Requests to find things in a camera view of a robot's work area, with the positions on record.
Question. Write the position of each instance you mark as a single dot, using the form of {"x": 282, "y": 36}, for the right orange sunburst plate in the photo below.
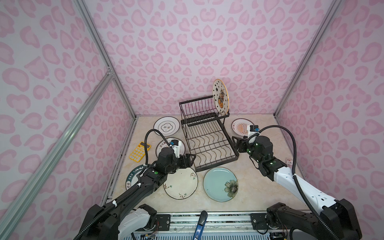
{"x": 240, "y": 126}

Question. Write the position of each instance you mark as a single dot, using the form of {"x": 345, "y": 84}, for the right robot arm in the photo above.
{"x": 328, "y": 218}

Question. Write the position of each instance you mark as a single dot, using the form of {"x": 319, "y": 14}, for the yellow calculator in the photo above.
{"x": 139, "y": 152}

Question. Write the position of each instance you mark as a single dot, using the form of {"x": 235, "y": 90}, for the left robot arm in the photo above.
{"x": 115, "y": 220}

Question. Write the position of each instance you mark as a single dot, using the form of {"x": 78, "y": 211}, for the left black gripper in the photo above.
{"x": 189, "y": 163}

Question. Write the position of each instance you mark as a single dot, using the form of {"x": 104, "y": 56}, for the star pattern cartoon plate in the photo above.
{"x": 221, "y": 97}

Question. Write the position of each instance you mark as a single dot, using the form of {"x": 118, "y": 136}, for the aluminium frame bar right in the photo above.
{"x": 314, "y": 43}

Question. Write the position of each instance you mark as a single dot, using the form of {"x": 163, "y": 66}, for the orange sunburst plate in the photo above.
{"x": 240, "y": 126}
{"x": 162, "y": 145}

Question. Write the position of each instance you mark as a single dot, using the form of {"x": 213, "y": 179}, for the black wire dish rack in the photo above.
{"x": 205, "y": 133}

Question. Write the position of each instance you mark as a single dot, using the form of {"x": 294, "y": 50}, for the light green flower plate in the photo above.
{"x": 220, "y": 184}

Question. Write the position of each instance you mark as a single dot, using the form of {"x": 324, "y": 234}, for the white plate dark green rim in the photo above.
{"x": 134, "y": 175}

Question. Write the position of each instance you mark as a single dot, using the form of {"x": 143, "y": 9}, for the aluminium frame bars left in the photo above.
{"x": 50, "y": 66}

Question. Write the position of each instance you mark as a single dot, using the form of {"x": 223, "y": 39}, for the cream floral plate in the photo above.
{"x": 182, "y": 184}

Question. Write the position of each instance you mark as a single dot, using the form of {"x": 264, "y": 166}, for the aluminium mounting rail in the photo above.
{"x": 221, "y": 221}

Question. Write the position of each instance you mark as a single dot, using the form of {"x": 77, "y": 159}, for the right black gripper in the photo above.
{"x": 242, "y": 141}

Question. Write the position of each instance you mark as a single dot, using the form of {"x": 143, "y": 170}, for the blue handled tool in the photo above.
{"x": 200, "y": 225}

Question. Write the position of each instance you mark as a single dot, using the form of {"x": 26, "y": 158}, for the left orange sunburst plate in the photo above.
{"x": 162, "y": 145}

